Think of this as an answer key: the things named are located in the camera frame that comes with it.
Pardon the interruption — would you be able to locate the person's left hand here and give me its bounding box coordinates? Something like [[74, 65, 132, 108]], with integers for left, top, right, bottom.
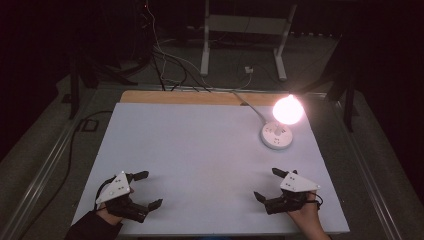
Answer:
[[96, 202, 125, 227]]

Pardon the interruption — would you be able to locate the long black floor cable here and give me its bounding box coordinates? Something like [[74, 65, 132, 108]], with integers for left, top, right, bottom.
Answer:
[[16, 110, 114, 240]]

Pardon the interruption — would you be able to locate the person's right hand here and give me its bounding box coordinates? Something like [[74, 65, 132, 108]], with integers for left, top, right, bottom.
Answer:
[[286, 192, 323, 231]]

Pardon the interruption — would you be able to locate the black metal stand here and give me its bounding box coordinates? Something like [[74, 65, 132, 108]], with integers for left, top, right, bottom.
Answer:
[[67, 54, 101, 120], [326, 63, 358, 133]]

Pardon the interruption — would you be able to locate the bundle of black cables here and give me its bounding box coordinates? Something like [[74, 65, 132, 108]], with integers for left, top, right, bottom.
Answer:
[[126, 43, 213, 93]]

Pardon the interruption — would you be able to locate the white floor cable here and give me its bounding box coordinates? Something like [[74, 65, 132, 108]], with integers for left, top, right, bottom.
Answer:
[[145, 0, 254, 92]]

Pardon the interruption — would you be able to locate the round white power socket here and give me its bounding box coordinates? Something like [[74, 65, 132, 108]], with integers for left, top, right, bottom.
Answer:
[[260, 120, 295, 151]]

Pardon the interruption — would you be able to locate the pale grey table mat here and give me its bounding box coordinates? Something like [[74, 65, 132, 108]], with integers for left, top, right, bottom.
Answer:
[[71, 102, 351, 236]]

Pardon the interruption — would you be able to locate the glowing round light bulb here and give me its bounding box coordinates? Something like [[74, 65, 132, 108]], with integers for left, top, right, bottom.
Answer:
[[272, 93, 305, 126]]

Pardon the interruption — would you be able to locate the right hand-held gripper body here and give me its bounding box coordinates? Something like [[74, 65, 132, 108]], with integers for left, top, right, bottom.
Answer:
[[264, 170, 321, 216]]

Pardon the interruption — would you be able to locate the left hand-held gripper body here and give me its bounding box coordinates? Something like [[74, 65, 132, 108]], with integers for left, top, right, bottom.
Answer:
[[95, 170, 150, 224]]

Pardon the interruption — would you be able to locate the black square floor plate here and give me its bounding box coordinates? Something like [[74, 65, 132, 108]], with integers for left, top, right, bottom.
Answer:
[[79, 118, 100, 133]]

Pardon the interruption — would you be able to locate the hand-held gripper black cable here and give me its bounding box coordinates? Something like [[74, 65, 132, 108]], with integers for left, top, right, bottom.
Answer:
[[307, 191, 325, 212], [93, 175, 118, 212]]

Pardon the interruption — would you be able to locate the left hand-held gripper black cable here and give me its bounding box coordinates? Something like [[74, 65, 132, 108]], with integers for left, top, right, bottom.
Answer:
[[93, 175, 118, 212]]

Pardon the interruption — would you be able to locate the right hand-held gripper black cable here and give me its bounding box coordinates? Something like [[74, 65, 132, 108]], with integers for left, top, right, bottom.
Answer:
[[307, 191, 325, 212]]

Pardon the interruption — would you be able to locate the aluminium frame rail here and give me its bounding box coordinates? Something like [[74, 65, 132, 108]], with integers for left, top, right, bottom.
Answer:
[[0, 89, 99, 240], [333, 98, 403, 240]]

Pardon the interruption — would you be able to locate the white metal stand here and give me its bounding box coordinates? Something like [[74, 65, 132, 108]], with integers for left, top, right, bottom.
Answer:
[[199, 0, 298, 82]]

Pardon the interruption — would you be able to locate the grey socket power cable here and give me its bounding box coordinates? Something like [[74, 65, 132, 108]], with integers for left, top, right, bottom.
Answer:
[[232, 90, 268, 124]]

